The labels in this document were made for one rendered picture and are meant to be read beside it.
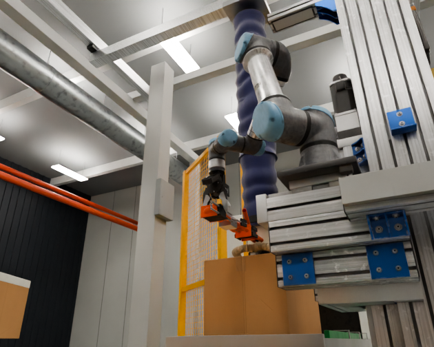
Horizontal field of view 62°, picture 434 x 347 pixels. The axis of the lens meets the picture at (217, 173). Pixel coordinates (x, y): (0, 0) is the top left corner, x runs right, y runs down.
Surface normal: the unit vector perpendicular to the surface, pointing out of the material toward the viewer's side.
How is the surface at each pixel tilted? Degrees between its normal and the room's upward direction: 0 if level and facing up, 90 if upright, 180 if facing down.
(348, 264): 90
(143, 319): 90
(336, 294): 90
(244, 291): 90
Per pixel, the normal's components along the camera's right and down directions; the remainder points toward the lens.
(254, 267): -0.45, -0.37
